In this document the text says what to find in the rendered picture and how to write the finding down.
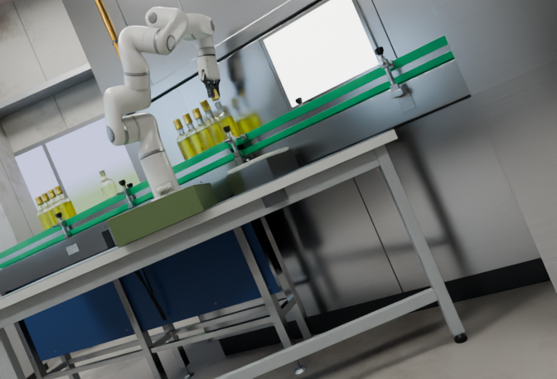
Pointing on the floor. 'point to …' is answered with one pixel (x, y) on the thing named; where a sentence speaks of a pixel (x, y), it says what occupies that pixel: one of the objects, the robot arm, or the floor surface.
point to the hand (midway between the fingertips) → (213, 92)
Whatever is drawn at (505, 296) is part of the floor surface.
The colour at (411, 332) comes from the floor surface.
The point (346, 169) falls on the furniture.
